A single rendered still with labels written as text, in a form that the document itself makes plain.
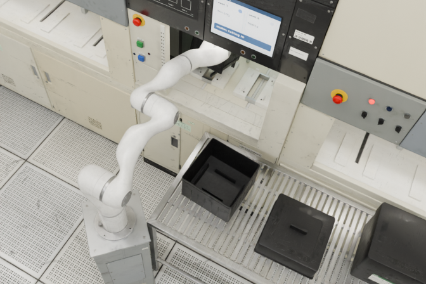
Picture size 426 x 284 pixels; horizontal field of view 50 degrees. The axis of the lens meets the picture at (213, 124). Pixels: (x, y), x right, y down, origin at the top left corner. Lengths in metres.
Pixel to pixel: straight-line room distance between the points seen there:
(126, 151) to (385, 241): 1.15
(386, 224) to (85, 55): 1.82
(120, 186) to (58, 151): 1.59
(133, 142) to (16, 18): 1.43
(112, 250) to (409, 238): 1.31
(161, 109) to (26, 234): 1.57
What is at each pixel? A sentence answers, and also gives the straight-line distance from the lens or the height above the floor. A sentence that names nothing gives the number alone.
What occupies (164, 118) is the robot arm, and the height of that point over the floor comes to 1.29.
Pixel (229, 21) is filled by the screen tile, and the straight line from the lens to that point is 1.87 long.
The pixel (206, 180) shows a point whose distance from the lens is 2.32.
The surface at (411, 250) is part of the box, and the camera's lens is 2.15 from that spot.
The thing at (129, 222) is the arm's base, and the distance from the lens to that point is 2.23.
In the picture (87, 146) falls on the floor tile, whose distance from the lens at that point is 3.38.
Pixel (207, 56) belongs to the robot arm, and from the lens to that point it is 2.09.
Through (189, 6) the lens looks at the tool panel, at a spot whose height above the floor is 1.56.
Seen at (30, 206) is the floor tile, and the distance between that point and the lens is 3.24.
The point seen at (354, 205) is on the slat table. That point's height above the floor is 0.76.
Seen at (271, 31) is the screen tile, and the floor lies 1.60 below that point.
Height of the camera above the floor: 2.83
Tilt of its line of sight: 55 degrees down
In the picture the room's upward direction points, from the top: 7 degrees clockwise
